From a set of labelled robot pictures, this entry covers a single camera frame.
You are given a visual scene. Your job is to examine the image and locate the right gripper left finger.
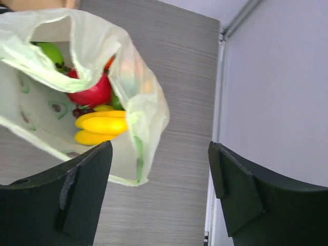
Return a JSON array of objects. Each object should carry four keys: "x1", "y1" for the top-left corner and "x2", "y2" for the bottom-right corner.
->
[{"x1": 1, "y1": 141, "x2": 113, "y2": 245}]

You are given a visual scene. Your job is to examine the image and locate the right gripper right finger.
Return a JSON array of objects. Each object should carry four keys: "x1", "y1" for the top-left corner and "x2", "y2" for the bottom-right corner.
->
[{"x1": 208, "y1": 142, "x2": 327, "y2": 245}]

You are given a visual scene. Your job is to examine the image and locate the yellow fake banana bunch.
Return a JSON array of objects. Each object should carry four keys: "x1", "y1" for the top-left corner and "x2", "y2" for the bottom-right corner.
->
[{"x1": 74, "y1": 105, "x2": 128, "y2": 146}]

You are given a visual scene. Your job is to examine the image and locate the red fake dragon fruit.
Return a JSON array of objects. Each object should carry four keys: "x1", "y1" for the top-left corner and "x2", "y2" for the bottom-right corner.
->
[{"x1": 67, "y1": 73, "x2": 112, "y2": 108}]

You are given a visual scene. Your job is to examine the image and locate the orange fake orange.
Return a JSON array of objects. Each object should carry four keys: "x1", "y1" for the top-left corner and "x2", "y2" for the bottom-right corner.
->
[{"x1": 104, "y1": 55, "x2": 116, "y2": 72}]

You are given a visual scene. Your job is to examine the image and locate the green red fake mango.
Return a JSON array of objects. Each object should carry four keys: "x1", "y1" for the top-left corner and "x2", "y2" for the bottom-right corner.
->
[{"x1": 31, "y1": 42, "x2": 65, "y2": 72}]

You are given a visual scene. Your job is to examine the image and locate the dark fake grapes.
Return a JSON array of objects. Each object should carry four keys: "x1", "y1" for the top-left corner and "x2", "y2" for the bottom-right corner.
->
[{"x1": 72, "y1": 108, "x2": 95, "y2": 118}]

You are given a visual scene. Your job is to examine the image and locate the green fake lime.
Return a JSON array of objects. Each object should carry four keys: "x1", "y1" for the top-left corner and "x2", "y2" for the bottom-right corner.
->
[{"x1": 111, "y1": 90, "x2": 125, "y2": 111}]

